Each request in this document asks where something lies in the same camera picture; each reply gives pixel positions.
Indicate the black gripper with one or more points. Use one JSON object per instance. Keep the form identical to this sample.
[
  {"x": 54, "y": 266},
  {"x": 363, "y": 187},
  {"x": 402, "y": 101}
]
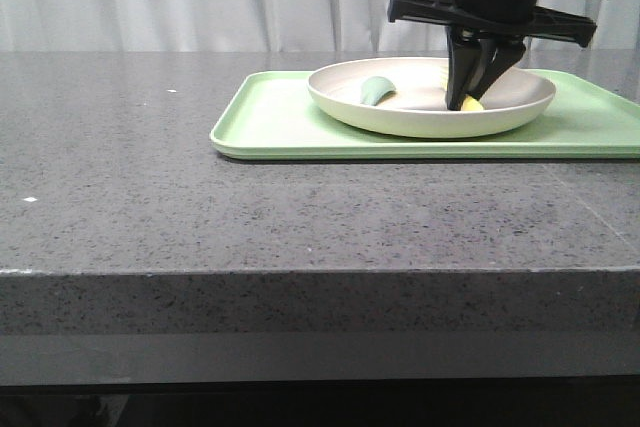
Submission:
[{"x": 474, "y": 66}]

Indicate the yellow plastic fork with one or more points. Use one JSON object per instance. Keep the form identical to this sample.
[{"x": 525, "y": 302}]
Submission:
[{"x": 469, "y": 103}]

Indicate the white round plate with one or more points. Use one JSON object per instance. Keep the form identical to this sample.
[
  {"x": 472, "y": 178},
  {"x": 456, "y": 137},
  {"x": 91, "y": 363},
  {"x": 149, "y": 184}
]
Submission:
[{"x": 417, "y": 107}]

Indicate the teal green spoon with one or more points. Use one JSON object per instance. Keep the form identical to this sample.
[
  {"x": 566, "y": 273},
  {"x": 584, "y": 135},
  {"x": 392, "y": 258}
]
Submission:
[{"x": 376, "y": 89}]

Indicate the light green tray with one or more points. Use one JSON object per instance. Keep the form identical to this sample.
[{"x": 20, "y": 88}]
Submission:
[{"x": 273, "y": 117}]

